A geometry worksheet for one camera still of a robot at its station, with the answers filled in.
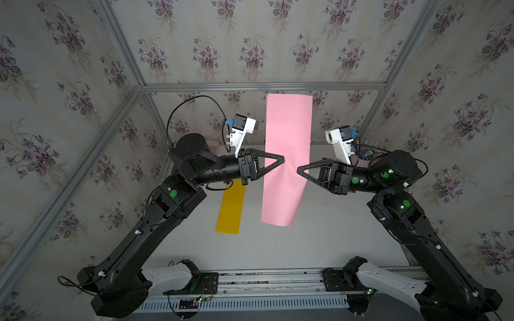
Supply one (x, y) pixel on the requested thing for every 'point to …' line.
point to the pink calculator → (213, 146)
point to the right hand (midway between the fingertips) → (306, 175)
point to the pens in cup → (367, 151)
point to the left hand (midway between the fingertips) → (283, 163)
